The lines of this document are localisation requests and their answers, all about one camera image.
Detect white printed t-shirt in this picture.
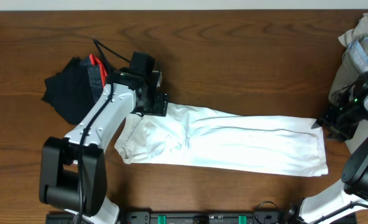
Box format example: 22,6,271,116
114,103,328,177

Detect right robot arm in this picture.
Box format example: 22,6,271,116
288,72,368,223

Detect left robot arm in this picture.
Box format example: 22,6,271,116
39,52,168,223

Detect khaki beige garment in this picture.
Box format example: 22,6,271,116
328,13,368,153

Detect black shorts with red waistband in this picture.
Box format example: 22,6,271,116
42,54,107,125

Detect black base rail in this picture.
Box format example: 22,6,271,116
45,208,357,224

